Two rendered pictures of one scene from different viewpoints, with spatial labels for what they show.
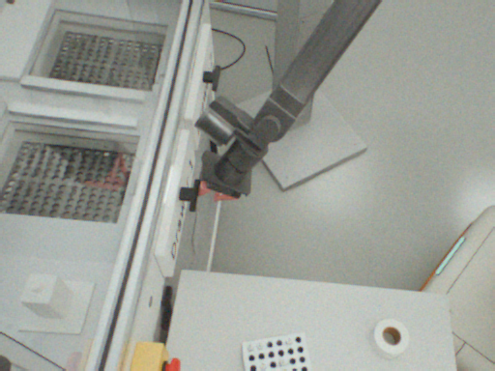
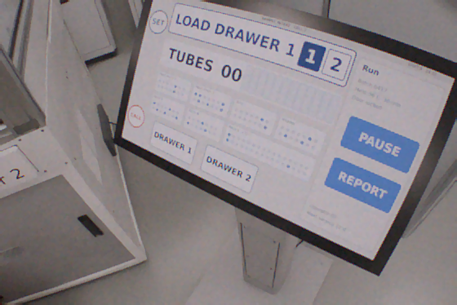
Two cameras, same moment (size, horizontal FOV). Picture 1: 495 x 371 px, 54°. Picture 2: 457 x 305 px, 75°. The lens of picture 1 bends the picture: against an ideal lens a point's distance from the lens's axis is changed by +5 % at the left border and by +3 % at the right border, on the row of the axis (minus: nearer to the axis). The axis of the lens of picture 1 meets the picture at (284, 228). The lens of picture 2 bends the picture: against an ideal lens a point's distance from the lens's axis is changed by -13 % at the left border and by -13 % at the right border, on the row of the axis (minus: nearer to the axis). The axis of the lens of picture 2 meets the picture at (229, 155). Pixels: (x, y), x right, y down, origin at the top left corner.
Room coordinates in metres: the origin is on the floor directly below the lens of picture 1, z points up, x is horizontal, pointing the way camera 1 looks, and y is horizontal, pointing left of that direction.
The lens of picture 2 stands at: (1.30, -0.32, 1.44)
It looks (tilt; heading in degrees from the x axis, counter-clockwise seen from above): 54 degrees down; 77
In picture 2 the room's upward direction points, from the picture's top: 7 degrees counter-clockwise
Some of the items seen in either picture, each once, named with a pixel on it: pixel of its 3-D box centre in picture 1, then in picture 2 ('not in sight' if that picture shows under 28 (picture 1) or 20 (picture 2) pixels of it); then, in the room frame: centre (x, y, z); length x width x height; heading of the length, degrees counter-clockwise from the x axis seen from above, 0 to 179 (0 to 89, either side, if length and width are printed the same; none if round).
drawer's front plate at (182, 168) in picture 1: (177, 201); not in sight; (0.47, 0.22, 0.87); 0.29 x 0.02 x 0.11; 4
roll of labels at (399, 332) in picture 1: (389, 338); not in sight; (0.28, -0.24, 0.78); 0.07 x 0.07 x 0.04
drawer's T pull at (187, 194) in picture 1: (189, 194); not in sight; (0.47, 0.20, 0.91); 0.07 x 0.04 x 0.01; 4
